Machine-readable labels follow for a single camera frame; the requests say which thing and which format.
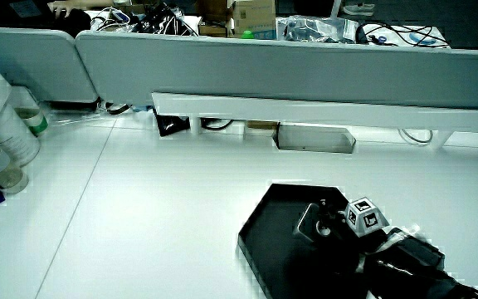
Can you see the person's right hand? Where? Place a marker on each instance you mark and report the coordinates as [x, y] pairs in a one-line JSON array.
[[365, 218]]

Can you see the black hexagonal plate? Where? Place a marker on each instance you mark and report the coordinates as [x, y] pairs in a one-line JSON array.
[[272, 249]]

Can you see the person's right forearm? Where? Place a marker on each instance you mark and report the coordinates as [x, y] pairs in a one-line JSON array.
[[409, 270]]

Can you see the grey partition panel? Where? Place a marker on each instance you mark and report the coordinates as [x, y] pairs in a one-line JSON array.
[[27, 62], [289, 74]]

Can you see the clear plastic bag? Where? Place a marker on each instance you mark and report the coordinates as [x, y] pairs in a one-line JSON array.
[[318, 30]]

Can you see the white shoe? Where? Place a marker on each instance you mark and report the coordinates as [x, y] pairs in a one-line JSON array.
[[359, 8]]

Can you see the green bottle cap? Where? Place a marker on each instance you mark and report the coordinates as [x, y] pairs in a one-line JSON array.
[[247, 35]]

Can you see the cardboard box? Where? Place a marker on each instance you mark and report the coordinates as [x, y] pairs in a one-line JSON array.
[[254, 17]]

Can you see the white cup green band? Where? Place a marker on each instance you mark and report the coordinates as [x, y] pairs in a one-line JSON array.
[[29, 110]]

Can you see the white cylindrical bottle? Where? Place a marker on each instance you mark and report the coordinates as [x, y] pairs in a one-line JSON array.
[[11, 133]]

